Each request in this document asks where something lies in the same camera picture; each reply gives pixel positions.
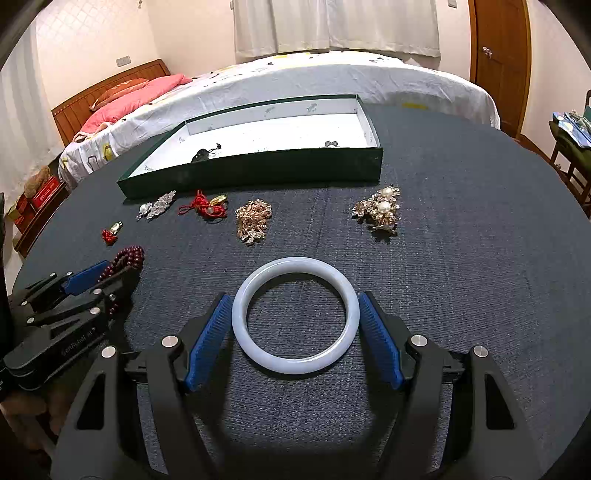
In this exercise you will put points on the dark green jewelry box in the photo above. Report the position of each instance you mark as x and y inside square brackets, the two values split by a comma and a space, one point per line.
[277, 168]

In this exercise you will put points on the large red knot charm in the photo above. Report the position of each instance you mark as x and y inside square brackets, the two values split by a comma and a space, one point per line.
[201, 203]

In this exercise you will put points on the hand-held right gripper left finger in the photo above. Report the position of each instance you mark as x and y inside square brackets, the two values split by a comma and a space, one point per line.
[210, 341]

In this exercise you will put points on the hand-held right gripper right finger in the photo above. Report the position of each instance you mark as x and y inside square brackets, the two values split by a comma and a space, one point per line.
[378, 337]

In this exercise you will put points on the silver rhinestone leaf brooch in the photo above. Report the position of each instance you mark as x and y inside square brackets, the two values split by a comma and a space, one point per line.
[164, 203]

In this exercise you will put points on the person's left hand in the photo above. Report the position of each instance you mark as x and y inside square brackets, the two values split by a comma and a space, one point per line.
[32, 415]

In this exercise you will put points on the white curtain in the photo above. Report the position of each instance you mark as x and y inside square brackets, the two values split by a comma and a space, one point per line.
[332, 23]

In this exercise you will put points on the silver pearl rhinestone brooch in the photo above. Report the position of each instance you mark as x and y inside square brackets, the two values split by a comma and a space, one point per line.
[145, 210]

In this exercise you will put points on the dark pendant with tassel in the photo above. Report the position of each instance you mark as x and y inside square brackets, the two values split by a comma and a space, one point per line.
[199, 156]

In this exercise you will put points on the bed with patterned sheet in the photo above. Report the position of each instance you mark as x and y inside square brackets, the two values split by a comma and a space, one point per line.
[277, 78]

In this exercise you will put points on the wooden bedside shelf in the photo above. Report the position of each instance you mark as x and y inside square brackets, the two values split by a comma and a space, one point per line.
[37, 226]

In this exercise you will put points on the pink pillow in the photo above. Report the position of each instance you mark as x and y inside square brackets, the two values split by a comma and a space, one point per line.
[138, 94]

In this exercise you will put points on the wooden chair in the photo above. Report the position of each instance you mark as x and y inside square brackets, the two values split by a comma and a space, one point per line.
[572, 175]

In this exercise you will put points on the red box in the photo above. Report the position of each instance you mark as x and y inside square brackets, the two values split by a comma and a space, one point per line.
[44, 194]

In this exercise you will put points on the orange pillow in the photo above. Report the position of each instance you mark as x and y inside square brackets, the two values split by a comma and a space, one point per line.
[122, 88]

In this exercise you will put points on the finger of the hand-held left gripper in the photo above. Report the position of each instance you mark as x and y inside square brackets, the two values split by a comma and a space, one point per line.
[115, 288]
[85, 277]

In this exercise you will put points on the wooden headboard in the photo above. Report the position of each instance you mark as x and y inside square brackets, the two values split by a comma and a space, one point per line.
[74, 115]

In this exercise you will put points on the white jade bangle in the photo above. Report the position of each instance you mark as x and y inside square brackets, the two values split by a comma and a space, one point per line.
[295, 265]

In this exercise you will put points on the gold pearl flower brooch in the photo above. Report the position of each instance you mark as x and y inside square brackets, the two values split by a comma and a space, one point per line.
[381, 210]

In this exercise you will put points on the pile of clothes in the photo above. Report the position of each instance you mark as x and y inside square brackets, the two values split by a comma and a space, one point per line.
[572, 127]

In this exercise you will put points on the small red knot charm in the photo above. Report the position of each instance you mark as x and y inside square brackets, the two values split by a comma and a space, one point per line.
[110, 236]

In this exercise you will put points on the brown wooden door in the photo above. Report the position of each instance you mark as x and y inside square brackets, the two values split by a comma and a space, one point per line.
[501, 69]

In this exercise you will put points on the wall switch by headboard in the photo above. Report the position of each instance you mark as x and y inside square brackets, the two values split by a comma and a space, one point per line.
[123, 61]

